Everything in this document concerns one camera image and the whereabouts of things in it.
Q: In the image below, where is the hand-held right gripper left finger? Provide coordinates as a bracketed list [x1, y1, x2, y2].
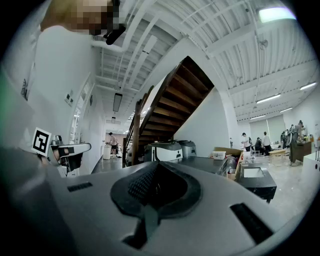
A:
[46, 161, 161, 256]

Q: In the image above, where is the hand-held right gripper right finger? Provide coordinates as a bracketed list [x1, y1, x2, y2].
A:
[149, 161, 286, 256]

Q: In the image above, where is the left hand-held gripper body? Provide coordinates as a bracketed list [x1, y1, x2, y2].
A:
[31, 127, 64, 166]

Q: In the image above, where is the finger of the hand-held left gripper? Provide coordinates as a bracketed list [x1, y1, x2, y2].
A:
[59, 142, 92, 173]

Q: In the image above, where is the grey washing machine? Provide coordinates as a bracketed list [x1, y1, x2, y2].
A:
[172, 155, 227, 175]

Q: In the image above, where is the white door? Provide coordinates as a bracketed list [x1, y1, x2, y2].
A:
[82, 84, 106, 175]

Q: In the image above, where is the person's white shirt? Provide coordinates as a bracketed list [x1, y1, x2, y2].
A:
[0, 27, 43, 156]

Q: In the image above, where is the black low table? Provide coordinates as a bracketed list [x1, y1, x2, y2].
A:
[239, 162, 278, 204]

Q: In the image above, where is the clear plastic bag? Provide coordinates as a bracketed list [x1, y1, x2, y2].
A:
[217, 156, 237, 176]

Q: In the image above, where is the long black pendant light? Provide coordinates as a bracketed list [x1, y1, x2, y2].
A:
[112, 92, 124, 113]

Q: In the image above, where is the brown cardboard box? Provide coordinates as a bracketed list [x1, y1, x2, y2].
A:
[211, 146, 245, 181]

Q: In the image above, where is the low wooden table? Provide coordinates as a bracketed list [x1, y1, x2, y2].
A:
[268, 149, 287, 159]

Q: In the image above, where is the grey roller blind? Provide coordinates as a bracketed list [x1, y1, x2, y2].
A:
[266, 114, 286, 139]
[249, 119, 268, 141]

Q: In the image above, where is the white cabinet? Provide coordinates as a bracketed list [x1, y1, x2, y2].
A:
[301, 151, 320, 181]

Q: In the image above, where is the dark wooden staircase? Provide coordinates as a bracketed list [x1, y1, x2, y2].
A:
[121, 55, 216, 169]

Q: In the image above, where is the wooden counter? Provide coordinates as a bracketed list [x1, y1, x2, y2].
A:
[296, 140, 313, 163]

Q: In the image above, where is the person's head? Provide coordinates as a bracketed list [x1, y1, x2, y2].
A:
[39, 0, 113, 36]

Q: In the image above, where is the bright ceiling panel light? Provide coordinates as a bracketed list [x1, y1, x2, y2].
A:
[258, 6, 298, 24]

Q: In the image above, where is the black head-mounted camera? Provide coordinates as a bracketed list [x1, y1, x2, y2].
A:
[103, 0, 127, 46]

